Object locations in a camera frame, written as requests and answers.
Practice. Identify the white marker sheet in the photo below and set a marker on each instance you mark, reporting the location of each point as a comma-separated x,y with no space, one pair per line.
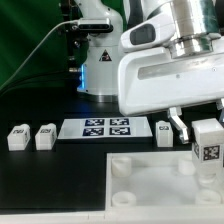
115,127

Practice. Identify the grey camera on mount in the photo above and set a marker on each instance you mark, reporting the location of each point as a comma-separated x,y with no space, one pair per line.
101,25

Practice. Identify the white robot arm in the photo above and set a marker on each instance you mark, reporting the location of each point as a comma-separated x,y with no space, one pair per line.
196,33

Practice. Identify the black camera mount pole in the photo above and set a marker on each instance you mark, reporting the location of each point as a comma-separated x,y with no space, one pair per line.
74,37

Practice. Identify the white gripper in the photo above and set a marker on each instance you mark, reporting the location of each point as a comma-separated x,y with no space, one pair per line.
151,81

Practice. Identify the white square tabletop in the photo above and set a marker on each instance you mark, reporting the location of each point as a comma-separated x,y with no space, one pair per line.
157,179

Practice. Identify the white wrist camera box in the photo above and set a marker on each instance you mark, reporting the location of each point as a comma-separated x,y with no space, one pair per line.
148,34

